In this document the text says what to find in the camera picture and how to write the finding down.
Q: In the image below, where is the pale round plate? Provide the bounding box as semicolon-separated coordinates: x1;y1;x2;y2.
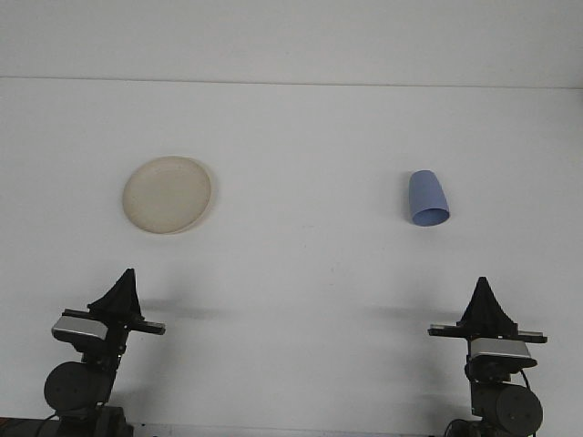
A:
121;155;217;236

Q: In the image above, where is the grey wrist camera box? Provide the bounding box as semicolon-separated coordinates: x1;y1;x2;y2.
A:
468;337;537;361
50;316;111;342

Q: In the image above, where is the pale blue cup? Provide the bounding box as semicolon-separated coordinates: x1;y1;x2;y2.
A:
407;169;453;228

